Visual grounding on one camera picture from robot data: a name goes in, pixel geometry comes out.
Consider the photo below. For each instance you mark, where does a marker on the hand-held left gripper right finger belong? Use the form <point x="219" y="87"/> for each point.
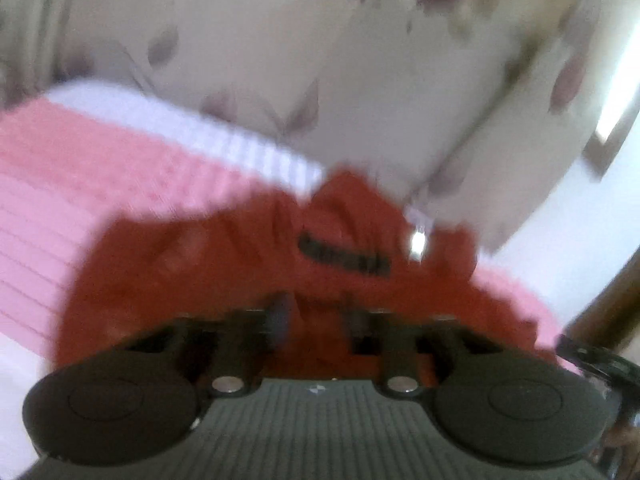
<point x="358" y="326"/>

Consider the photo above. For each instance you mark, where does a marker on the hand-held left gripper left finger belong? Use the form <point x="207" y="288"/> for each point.
<point x="280" y="319"/>

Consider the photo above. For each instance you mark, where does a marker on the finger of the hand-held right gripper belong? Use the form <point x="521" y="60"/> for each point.
<point x="580" y="350"/>

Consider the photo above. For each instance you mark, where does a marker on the red padded jacket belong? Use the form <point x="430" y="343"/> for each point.
<point x="240" y="270"/>

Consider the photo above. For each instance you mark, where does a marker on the brown wooden board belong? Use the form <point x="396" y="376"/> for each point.
<point x="607" y="305"/>

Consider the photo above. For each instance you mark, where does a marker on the beige leaf print curtain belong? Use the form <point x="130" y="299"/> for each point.
<point x="325" y="60"/>

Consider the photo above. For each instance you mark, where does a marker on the pink checked bed blanket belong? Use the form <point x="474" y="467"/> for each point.
<point x="60" y="170"/>

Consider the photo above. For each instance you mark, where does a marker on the brown wooden window frame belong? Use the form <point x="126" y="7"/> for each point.
<point x="607" y="135"/>

